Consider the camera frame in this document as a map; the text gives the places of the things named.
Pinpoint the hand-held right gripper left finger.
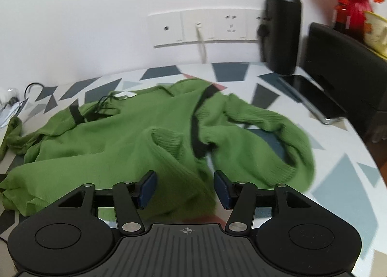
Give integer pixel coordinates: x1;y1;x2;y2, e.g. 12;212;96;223
57;170;158;234

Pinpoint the clear bag of small parts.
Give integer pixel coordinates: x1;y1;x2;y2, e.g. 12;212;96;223
0;86;29;129

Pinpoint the white power wall socket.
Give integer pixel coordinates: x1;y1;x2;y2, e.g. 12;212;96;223
246;9;267;40
208;9;248;41

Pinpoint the black box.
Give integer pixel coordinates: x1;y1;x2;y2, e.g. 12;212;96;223
303;22;387;144

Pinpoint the black looped cable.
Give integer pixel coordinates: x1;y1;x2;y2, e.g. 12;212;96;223
23;83;46;97

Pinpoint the black smartphone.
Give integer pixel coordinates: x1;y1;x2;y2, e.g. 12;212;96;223
279;74;347;125

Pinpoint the black water bottle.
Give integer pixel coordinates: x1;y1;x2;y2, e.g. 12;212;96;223
257;0;303;75

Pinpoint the white wall socket with cable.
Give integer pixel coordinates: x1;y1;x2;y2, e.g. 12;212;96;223
181;11;212;43

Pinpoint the cream cup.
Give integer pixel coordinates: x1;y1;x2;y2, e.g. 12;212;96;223
363;10;387;55

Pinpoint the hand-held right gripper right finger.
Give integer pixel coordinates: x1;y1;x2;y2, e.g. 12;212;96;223
212;170;314;234

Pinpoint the green knit sweater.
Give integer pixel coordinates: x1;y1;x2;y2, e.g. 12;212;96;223
0;77;316;226

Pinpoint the white cable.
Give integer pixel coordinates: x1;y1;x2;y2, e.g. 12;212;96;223
195;22;208;64

